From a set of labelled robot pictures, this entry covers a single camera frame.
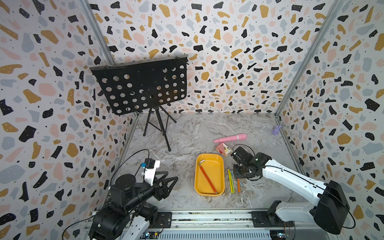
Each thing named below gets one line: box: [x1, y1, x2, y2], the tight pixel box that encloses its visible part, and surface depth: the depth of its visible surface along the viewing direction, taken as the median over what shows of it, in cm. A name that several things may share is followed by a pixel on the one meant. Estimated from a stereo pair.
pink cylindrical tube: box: [213, 133, 247, 143], surface depth 108 cm
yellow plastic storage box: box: [194, 153, 225, 197], surface depth 89 cm
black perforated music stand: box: [90, 54, 189, 152], surface depth 73 cm
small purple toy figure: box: [271, 125, 282, 135], surface depth 109 cm
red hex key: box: [199, 159, 218, 195], surface depth 91 cm
